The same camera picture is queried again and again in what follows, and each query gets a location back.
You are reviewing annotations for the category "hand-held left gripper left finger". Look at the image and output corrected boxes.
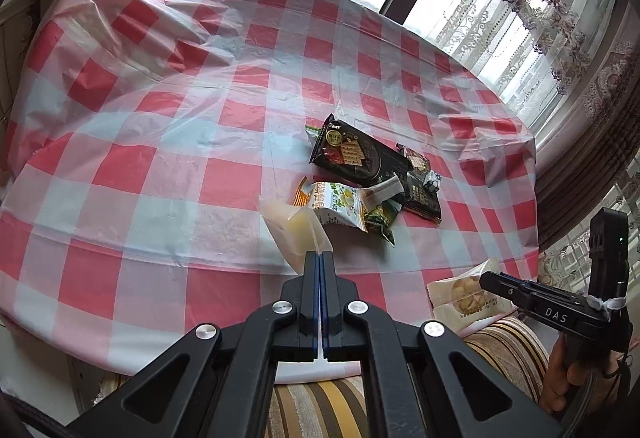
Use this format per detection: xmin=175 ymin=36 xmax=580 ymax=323
xmin=65 ymin=252 xmax=322 ymax=438

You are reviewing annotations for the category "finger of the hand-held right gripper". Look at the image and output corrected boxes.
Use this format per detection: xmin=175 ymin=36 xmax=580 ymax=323
xmin=479 ymin=272 xmax=540 ymax=316
xmin=492 ymin=271 xmax=538 ymax=291

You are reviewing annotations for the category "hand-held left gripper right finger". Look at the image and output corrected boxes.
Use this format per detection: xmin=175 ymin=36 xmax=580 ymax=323
xmin=321 ymin=252 xmax=566 ymax=438

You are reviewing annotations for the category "white round biscuit packet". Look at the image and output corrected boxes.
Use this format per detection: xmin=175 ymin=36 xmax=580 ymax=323
xmin=426 ymin=258 xmax=523 ymax=334

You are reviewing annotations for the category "translucent yellow cake packet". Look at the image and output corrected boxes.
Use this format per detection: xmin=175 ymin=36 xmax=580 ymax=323
xmin=259 ymin=198 xmax=332 ymax=276

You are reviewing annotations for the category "white lime green snack packet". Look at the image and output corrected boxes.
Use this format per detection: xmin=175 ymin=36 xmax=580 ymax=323
xmin=291 ymin=177 xmax=381 ymax=233

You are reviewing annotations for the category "person's right hand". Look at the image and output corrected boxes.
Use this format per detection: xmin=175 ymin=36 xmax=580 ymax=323
xmin=542 ymin=335 xmax=598 ymax=414

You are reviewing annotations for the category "striped sofa cushion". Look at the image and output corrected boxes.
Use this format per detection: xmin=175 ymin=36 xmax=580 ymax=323
xmin=92 ymin=315 xmax=551 ymax=438

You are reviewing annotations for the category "dark green snack packet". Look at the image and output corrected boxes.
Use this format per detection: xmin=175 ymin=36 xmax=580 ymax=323
xmin=362 ymin=200 xmax=403 ymax=247

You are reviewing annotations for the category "black gold print packet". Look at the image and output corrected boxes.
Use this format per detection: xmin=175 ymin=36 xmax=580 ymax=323
xmin=400 ymin=170 xmax=443 ymax=223

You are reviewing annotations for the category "small brown white packet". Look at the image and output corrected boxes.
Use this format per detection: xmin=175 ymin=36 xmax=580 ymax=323
xmin=362 ymin=172 xmax=403 ymax=209

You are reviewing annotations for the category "brown drape curtain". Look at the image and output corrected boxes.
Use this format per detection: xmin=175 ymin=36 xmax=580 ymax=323
xmin=535 ymin=118 xmax=640 ymax=253

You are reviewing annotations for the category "black cracker packet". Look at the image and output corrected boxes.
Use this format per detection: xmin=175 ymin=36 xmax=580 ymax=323
xmin=309 ymin=114 xmax=416 ymax=189

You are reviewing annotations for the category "dark red snack packet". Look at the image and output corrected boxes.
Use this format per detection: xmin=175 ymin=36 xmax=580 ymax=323
xmin=396 ymin=144 xmax=432 ymax=173

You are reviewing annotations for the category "red white checkered tablecloth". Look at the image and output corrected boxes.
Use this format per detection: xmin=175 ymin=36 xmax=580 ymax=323
xmin=0 ymin=0 xmax=541 ymax=384

